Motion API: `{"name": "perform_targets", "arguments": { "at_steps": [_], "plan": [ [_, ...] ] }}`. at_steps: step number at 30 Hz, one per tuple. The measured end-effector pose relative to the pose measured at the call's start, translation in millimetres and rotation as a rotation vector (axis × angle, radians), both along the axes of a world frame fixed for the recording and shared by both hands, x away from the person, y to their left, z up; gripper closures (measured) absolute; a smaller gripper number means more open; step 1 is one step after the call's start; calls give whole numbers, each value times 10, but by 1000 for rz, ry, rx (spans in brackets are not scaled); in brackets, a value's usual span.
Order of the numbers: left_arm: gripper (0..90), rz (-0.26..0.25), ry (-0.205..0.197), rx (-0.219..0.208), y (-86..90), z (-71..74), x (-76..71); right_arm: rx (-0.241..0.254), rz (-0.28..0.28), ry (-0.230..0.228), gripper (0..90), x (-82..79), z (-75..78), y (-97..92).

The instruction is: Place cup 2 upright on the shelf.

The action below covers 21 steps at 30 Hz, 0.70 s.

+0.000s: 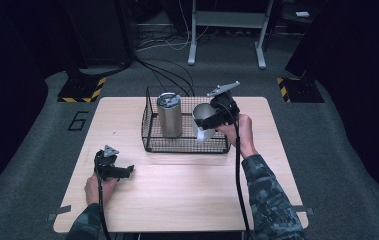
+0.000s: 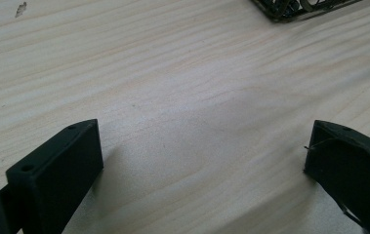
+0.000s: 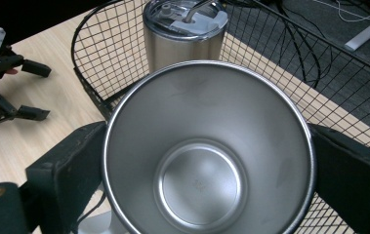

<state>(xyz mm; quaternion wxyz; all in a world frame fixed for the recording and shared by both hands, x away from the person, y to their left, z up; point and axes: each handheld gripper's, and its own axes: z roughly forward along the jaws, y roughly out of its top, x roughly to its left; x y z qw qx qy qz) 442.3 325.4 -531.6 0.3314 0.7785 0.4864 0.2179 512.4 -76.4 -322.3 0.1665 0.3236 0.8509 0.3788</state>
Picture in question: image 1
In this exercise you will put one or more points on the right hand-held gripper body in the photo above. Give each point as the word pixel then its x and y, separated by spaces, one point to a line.
pixel 225 106

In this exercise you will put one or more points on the small white box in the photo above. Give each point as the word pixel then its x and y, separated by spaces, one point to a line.
pixel 302 14

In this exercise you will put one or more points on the black cabinet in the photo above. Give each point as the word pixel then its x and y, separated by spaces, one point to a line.
pixel 103 33

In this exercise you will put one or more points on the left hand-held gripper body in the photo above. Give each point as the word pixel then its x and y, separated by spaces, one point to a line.
pixel 105 166

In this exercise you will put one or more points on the steel tumbler with lid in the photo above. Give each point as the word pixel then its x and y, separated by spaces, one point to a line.
pixel 169 120

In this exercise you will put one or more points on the white metal stand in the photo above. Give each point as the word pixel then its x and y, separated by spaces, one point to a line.
pixel 193 50

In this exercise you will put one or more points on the black yellow striped base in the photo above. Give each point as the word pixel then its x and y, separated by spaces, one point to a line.
pixel 80 90
pixel 301 91

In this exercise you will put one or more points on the person's right hand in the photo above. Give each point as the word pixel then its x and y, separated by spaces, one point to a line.
pixel 243 133

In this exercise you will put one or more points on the grey tape strip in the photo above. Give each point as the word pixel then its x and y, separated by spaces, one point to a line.
pixel 305 210
pixel 60 210

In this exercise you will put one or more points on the person's left hand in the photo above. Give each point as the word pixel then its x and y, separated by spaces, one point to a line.
pixel 92 191

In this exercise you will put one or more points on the dark curtain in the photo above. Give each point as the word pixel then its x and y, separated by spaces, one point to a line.
pixel 360 66
pixel 3 83

